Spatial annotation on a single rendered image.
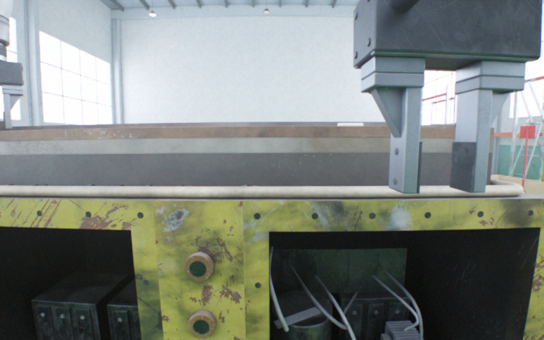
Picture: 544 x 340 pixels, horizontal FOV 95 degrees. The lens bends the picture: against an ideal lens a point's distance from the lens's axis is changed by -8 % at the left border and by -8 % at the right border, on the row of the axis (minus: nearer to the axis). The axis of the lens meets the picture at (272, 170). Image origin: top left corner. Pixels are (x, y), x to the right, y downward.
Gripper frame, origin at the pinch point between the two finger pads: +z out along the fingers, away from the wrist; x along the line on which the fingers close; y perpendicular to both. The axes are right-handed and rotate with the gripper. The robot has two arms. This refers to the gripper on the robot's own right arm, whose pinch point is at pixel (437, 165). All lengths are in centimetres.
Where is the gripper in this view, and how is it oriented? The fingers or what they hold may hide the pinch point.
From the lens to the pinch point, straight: 25.2
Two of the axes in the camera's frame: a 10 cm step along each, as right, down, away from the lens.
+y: 0.1, 1.1, -9.9
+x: 10.0, 0.0, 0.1
